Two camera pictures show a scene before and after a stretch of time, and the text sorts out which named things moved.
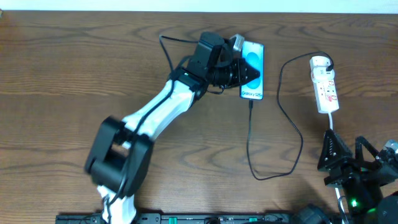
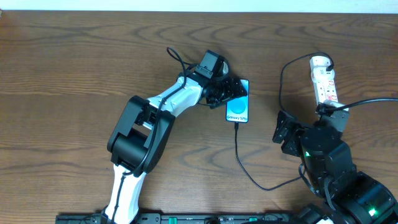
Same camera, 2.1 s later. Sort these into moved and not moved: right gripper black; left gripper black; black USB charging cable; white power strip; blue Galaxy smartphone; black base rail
Moved: black USB charging cable; left gripper black; right gripper black; blue Galaxy smartphone
Not moved: black base rail; white power strip
